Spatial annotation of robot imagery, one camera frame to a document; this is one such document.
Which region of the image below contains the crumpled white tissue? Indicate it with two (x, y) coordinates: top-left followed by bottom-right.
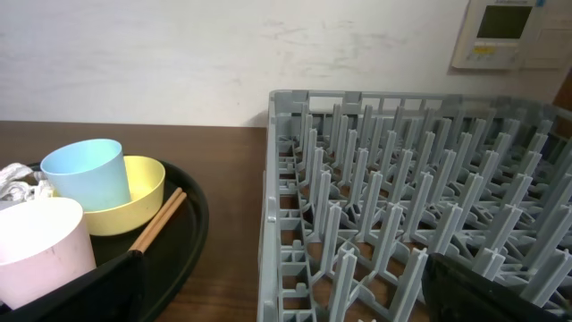
(1, 163), (55, 202)

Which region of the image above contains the white wall control panel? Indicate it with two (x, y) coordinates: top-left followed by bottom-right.
(451, 0), (571, 71)

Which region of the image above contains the grey dishwasher rack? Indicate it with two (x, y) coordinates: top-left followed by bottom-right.
(257, 89), (571, 321)

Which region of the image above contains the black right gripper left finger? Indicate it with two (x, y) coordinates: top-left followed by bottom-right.
(1, 250), (146, 322)

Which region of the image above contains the yellow bowl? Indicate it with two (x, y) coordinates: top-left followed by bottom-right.
(83, 156), (166, 236)

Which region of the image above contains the light blue cup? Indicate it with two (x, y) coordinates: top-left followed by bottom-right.
(40, 139), (131, 212)

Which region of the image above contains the round black tray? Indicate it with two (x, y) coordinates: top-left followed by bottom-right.
(91, 162), (209, 321)

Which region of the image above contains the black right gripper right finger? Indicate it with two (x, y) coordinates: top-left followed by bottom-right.
(422, 253), (569, 322)

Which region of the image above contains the pink cup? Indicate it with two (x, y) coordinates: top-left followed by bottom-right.
(1, 197), (97, 309)

